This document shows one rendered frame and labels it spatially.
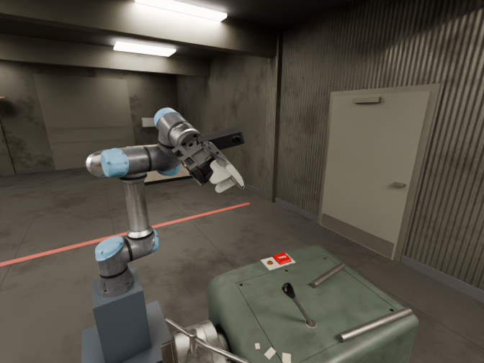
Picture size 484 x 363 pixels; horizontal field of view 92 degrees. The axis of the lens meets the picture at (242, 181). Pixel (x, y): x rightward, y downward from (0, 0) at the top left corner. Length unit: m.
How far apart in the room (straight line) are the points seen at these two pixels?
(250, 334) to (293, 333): 0.13
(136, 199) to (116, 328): 0.59
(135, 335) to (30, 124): 8.94
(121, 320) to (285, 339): 0.79
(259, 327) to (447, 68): 3.07
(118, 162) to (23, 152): 9.38
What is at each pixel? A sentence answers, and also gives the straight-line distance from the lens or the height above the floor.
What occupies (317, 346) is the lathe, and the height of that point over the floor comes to 1.25.
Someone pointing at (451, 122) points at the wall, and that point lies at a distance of 3.29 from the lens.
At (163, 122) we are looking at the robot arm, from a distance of 0.69.
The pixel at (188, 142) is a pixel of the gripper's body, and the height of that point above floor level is 1.82.
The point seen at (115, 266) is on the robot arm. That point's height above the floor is 1.24.
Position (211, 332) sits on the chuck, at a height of 1.24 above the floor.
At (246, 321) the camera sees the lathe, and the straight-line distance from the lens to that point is 0.86.
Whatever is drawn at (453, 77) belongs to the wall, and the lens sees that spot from 3.33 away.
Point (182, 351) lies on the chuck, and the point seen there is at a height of 1.24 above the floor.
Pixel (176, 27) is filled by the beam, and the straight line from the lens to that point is 3.99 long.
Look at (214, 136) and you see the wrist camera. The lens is 0.60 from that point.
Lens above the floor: 1.89
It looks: 17 degrees down
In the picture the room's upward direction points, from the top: straight up
